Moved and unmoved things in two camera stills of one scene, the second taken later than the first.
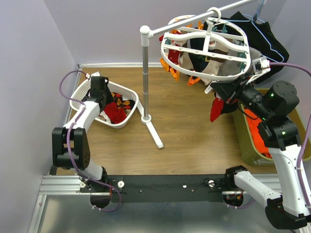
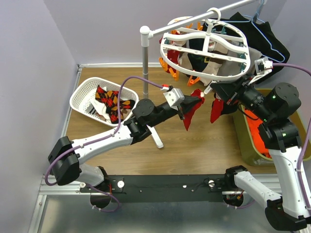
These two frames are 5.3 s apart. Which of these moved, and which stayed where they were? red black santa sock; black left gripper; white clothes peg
Moved: black left gripper
Stayed: white clothes peg; red black santa sock
